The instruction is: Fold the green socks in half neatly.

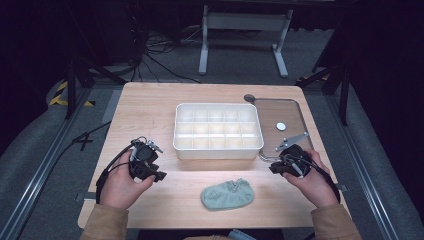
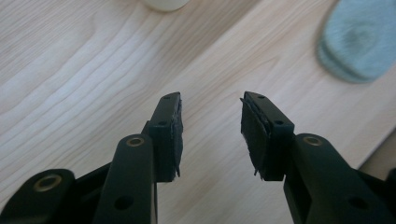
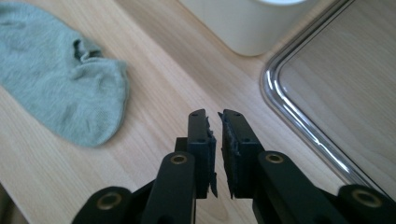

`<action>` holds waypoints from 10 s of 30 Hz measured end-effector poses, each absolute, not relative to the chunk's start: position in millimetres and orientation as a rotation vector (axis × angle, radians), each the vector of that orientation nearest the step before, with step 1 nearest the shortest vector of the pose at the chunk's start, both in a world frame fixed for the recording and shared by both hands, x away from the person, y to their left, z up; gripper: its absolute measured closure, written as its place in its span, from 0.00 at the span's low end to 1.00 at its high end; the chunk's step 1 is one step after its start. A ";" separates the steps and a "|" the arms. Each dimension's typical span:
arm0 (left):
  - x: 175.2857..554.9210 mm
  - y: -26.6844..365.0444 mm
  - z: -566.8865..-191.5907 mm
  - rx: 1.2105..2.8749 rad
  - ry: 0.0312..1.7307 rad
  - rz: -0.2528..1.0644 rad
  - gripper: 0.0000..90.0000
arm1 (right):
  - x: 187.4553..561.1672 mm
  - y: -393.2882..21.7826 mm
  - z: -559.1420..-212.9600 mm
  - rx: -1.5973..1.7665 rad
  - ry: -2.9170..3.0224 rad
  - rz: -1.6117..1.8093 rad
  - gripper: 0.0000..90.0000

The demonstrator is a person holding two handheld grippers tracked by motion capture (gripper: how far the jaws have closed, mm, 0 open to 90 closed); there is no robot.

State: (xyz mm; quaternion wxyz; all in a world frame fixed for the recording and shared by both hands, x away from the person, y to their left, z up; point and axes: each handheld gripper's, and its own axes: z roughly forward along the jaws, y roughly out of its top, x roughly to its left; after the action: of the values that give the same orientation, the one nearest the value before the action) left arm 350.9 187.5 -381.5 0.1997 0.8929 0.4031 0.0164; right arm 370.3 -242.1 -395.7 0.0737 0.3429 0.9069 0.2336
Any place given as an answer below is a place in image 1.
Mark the light green sock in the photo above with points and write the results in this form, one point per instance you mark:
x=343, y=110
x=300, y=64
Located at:
x=227, y=195

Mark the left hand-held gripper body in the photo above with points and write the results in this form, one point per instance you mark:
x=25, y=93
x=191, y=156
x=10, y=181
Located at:
x=143, y=156

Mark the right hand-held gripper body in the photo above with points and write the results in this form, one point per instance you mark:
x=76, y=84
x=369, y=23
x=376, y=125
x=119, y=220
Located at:
x=295, y=160

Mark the yellow black hazard tape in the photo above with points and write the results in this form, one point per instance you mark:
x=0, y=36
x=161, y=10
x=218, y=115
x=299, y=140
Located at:
x=60, y=96

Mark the white metal stand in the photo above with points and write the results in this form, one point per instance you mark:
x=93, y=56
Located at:
x=245, y=21

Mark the white round disc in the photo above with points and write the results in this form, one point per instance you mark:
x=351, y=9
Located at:
x=281, y=126

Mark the dark round knob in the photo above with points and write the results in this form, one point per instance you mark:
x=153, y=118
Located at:
x=249, y=98

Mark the black metal stand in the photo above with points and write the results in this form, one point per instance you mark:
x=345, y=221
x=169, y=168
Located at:
x=85, y=71
x=336, y=78

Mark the clear plastic box lid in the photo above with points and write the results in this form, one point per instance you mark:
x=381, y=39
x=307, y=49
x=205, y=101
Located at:
x=276, y=111

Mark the light blue object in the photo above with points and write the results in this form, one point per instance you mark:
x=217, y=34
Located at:
x=240, y=235

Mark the aluminium floor rail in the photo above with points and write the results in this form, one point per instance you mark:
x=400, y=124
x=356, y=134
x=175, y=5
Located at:
x=40, y=173
x=363, y=173

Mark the person's left hand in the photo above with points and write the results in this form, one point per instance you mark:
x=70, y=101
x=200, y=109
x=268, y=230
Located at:
x=118, y=186

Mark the person's right hand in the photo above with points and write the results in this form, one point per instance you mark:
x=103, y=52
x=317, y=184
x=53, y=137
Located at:
x=315, y=188

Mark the grey metal bracket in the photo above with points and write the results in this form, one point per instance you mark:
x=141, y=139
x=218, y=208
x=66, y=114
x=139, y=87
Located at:
x=290, y=140

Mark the white divided storage box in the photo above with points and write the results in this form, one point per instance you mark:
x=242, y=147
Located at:
x=216, y=131

